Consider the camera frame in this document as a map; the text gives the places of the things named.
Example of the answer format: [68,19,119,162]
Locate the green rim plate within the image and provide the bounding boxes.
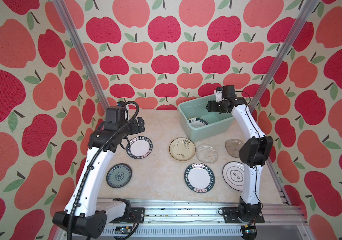
[126,136,153,159]
[184,163,216,194]
[188,118,209,128]

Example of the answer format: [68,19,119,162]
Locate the green rim plate back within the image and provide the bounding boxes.
[188,118,209,128]

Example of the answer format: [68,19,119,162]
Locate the green rim plate front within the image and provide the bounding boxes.
[184,163,216,194]

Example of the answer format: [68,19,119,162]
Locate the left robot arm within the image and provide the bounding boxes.
[52,101,145,240]

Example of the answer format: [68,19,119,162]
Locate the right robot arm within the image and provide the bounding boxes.
[206,85,273,223]

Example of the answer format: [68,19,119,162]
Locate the mint green plastic bin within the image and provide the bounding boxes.
[178,95,235,142]

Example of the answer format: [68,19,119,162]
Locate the grey glass plate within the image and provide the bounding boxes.
[225,139,244,158]

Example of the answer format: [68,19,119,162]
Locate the clear glass plate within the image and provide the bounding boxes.
[196,144,219,164]

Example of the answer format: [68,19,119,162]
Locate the blue patterned plate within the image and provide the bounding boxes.
[106,164,133,189]

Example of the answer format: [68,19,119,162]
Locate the beige bamboo pattern plate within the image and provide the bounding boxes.
[169,138,196,161]

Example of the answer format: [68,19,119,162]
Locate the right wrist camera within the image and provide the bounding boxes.
[215,87,223,102]

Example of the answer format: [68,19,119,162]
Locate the black corrugated cable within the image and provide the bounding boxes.
[65,100,142,240]

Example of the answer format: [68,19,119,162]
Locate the white black ring plate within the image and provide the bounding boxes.
[222,162,245,192]

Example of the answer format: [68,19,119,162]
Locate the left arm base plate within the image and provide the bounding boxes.
[111,208,145,224]

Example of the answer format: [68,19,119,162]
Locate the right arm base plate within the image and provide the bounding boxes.
[218,206,265,224]

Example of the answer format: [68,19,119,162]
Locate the right aluminium frame post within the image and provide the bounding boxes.
[248,0,319,112]

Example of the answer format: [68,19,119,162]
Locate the aluminium frame post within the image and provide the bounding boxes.
[53,0,109,110]
[248,0,319,112]

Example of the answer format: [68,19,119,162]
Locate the left aluminium frame post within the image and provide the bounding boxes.
[53,0,109,110]

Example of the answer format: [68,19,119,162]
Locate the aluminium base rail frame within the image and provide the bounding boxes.
[50,196,316,240]

